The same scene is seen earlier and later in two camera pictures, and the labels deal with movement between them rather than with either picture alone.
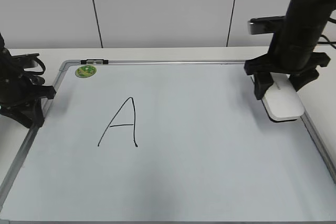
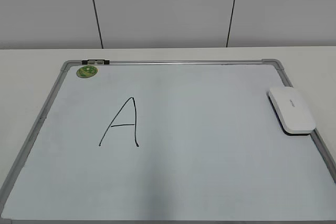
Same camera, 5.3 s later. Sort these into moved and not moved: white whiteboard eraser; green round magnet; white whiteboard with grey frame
Moved: white whiteboard eraser
Not moved: white whiteboard with grey frame; green round magnet
